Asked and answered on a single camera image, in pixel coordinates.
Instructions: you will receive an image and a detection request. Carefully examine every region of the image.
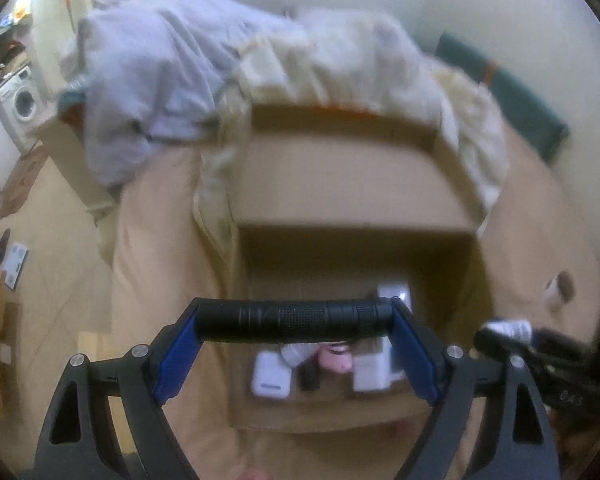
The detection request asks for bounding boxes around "cream patterned blanket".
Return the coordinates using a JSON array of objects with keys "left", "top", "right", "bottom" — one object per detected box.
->
[{"left": 192, "top": 7, "right": 511, "bottom": 261}]

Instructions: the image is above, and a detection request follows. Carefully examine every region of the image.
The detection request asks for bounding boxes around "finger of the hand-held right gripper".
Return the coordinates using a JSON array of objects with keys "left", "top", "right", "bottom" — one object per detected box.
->
[{"left": 474, "top": 322, "right": 598, "bottom": 366}]

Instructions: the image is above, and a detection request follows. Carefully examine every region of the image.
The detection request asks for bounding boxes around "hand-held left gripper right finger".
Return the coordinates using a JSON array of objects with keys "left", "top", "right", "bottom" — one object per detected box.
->
[{"left": 390, "top": 300, "right": 563, "bottom": 480}]

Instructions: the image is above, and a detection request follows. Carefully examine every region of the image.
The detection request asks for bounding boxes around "brown floor rug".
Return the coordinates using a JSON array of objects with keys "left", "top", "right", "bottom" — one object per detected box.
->
[{"left": 0, "top": 142, "right": 51, "bottom": 218}]

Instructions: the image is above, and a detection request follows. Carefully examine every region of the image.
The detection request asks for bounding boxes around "small jar with dark lid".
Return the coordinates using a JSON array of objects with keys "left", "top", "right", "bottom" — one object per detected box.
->
[{"left": 544, "top": 271, "right": 577, "bottom": 308}]

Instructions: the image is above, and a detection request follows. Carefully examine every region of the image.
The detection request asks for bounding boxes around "green pillow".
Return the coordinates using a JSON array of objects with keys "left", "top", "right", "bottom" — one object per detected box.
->
[{"left": 434, "top": 31, "right": 571, "bottom": 163}]

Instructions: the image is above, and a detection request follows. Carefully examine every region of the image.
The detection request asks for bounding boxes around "white earbud case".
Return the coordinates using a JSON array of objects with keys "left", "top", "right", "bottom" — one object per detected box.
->
[{"left": 251, "top": 350, "right": 291, "bottom": 401}]

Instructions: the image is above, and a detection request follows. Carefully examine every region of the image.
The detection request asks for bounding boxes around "beige cabinet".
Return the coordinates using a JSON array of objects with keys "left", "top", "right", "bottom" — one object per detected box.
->
[{"left": 35, "top": 117, "right": 121, "bottom": 211}]

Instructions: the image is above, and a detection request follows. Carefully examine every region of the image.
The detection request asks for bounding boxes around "white pill bottle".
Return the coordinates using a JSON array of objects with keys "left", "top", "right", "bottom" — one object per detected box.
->
[{"left": 280, "top": 342, "right": 318, "bottom": 367}]

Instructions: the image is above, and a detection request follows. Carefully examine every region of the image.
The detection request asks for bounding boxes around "pink keychain case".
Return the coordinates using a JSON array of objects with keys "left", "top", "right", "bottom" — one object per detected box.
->
[{"left": 317, "top": 342, "right": 355, "bottom": 375}]

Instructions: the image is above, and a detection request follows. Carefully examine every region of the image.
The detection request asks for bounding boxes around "large cardboard box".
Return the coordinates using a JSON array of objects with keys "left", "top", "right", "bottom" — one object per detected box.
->
[{"left": 230, "top": 102, "right": 496, "bottom": 433}]

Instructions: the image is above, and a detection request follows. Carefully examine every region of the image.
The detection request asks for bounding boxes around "black flashlight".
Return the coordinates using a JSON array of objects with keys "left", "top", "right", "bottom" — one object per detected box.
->
[{"left": 194, "top": 298, "right": 397, "bottom": 345}]

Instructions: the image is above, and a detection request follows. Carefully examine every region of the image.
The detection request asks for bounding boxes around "white remote control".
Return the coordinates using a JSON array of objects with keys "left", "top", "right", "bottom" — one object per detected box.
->
[{"left": 377, "top": 281, "right": 413, "bottom": 381}]

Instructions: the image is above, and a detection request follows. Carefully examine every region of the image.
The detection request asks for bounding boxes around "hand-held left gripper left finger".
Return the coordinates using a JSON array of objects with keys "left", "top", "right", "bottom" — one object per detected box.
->
[{"left": 32, "top": 297, "right": 203, "bottom": 480}]

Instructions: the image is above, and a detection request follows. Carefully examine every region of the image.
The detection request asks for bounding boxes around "small white bottle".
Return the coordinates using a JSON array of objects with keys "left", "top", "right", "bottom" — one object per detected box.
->
[{"left": 486, "top": 319, "right": 533, "bottom": 343}]

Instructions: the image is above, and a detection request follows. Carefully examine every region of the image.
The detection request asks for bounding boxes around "lavender cloth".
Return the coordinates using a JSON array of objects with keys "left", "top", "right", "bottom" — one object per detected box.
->
[{"left": 57, "top": 0, "right": 301, "bottom": 188}]

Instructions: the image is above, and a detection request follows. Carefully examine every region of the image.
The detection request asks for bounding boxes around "white washing machine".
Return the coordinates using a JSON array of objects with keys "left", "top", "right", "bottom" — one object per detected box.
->
[{"left": 0, "top": 65, "right": 46, "bottom": 153}]

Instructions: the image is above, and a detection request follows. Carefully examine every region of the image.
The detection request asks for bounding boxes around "white bathroom scale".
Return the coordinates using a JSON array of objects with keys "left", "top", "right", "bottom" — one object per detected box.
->
[{"left": 2, "top": 242, "right": 31, "bottom": 291}]

